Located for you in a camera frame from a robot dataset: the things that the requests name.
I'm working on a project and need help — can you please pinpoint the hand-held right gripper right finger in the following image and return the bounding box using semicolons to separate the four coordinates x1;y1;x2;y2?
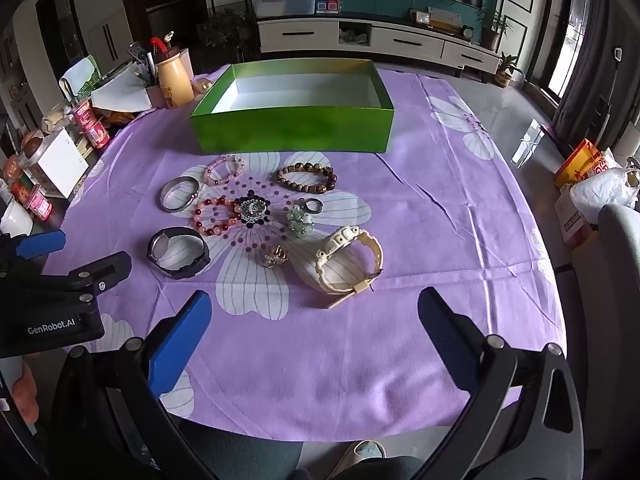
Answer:
417;287;586;480

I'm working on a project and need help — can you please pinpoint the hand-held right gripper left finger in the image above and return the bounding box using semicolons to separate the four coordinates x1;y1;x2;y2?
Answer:
47;290;221;480

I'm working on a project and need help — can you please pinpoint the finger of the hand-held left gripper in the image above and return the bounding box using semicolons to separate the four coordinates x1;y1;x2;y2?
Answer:
42;251;133;307
12;230;67;262

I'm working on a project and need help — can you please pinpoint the black bangle bracelet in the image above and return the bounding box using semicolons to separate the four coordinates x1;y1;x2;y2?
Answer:
146;227;212;279

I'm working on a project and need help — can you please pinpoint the silver bangle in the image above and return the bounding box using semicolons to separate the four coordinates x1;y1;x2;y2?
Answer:
160;176;201;212

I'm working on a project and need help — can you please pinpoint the red and pink bead bracelet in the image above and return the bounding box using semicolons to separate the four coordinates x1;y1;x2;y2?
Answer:
192;197;246;237

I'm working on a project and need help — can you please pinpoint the cream wristwatch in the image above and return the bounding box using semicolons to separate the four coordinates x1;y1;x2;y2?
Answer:
312;226;385;310

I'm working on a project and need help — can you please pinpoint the green jade bead charm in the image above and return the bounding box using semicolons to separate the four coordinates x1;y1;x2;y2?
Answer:
286;199;324;241

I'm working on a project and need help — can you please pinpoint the brown wooden bead bracelet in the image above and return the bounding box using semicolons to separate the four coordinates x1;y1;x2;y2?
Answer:
276;161;338;193

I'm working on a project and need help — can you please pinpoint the green cardboard box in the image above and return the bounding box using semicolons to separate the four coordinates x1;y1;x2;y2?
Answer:
189;58;396;156

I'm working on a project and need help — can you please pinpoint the person's left hand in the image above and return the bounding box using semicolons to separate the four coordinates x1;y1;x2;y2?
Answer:
12;359;41;423

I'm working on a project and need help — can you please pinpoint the white box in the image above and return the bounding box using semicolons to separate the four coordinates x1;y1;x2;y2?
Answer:
37;127;90;198

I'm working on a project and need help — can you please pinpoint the purple floral tablecloth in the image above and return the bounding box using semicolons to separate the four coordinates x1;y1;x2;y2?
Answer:
65;67;568;433

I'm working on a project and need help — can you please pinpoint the light slipper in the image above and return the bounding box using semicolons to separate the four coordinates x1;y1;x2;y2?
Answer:
327;439;387;480

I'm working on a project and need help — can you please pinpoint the white paper sheet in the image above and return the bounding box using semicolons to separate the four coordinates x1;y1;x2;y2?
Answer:
90;67;153;111

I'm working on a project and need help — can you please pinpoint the grey chair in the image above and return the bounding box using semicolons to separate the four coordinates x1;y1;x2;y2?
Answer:
597;203;640;311

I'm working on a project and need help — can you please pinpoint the pen holder with tools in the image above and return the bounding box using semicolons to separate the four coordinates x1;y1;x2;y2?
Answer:
127;42;161;88

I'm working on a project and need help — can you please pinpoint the white plastic bag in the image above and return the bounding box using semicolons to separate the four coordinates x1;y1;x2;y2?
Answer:
570;159;640;212

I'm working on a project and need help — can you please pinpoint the orange paper bag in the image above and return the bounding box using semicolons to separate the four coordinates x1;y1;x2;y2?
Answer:
554;139;608;188

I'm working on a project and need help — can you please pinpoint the small potted plant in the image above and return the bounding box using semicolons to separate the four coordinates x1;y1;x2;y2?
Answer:
495;52;524;88

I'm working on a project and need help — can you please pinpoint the dark leafy potted plant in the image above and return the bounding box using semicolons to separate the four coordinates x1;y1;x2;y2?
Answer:
197;9;256;57

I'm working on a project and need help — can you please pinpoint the white television cabinet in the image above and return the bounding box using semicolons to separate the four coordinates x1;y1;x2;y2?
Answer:
256;15;501;79

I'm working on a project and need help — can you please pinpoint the tall potted plant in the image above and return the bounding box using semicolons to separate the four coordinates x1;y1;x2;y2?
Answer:
477;6;512;52

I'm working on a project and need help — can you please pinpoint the dark curtain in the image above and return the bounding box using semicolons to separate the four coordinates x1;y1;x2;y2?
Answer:
550;0;640;128

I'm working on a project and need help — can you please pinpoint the white desk calendar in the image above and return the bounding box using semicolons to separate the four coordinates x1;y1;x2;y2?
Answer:
426;6;464;29

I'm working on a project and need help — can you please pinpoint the clear plastic storage box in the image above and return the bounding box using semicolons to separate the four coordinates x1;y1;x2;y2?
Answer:
251;0;319;17

